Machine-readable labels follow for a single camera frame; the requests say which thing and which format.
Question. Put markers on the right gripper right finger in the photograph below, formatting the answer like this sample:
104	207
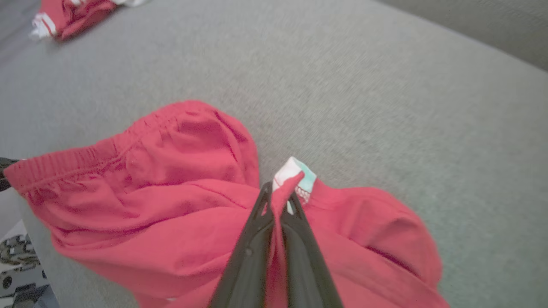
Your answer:
306	269

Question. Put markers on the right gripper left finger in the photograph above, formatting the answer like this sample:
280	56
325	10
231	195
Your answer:
248	261

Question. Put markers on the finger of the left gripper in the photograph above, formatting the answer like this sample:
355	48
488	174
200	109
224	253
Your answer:
3	179

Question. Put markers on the red shorts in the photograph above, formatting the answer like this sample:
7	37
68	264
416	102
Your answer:
171	214

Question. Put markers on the red white mesh basketball jersey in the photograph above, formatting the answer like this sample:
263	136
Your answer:
72	15

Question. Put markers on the large grey sofa seat cushion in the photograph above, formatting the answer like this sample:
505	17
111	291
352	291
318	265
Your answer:
342	85

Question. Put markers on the small grey sofa cushion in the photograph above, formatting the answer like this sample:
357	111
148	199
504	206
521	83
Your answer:
492	25

